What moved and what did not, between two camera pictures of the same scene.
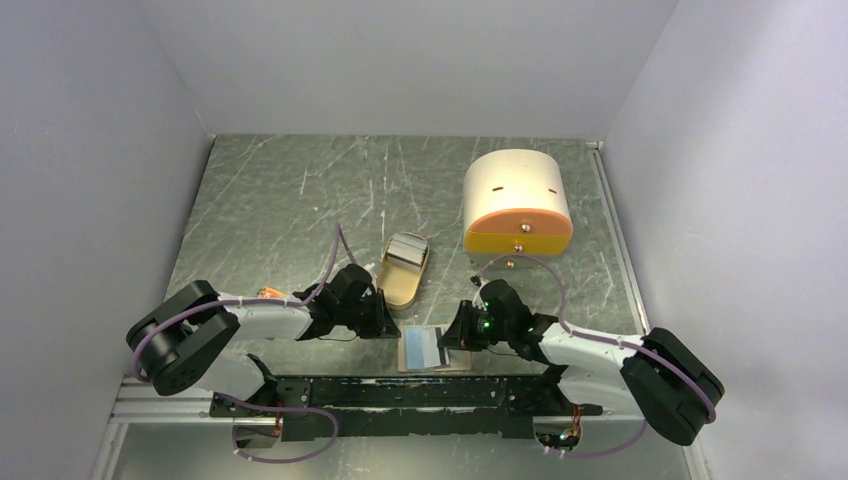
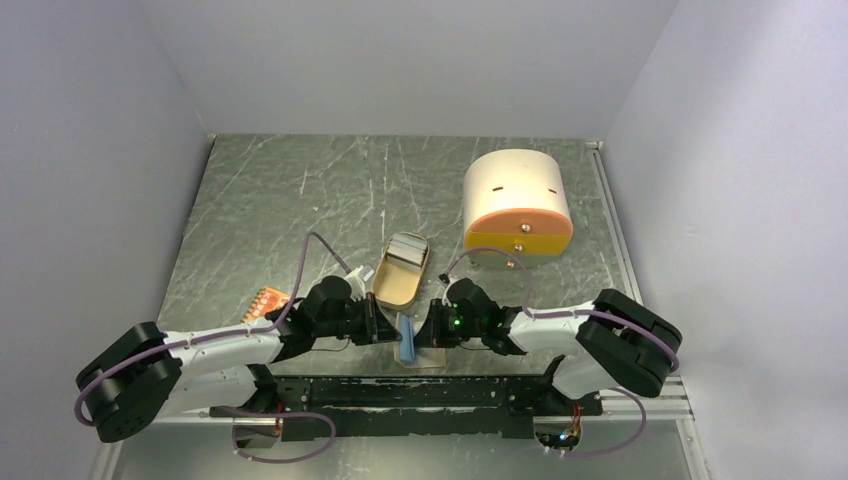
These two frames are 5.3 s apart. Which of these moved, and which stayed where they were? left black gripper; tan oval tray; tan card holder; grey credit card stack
Moved: tan card holder
Stayed: left black gripper; tan oval tray; grey credit card stack
